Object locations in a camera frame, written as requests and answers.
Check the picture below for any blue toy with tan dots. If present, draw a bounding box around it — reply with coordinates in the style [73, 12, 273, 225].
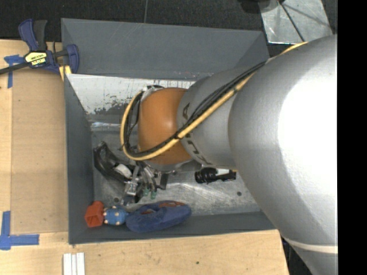
[102, 205, 130, 227]

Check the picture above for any pale wood flat board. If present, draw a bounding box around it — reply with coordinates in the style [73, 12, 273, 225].
[10, 40, 71, 236]

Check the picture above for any blue fuzzy slipper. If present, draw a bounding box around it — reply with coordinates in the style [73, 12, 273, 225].
[125, 200, 193, 234]

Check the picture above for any grey metal bin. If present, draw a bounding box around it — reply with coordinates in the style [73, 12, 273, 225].
[60, 18, 276, 245]

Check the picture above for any black cylinder on white bracket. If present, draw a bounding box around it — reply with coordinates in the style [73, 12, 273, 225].
[194, 167, 237, 184]

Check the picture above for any red-orange cube block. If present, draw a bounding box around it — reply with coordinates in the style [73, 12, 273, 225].
[84, 201, 105, 229]

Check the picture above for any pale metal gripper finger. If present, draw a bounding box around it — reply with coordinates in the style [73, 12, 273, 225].
[121, 181, 138, 207]

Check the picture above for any black curved plastic object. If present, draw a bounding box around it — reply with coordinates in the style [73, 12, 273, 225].
[92, 141, 135, 187]

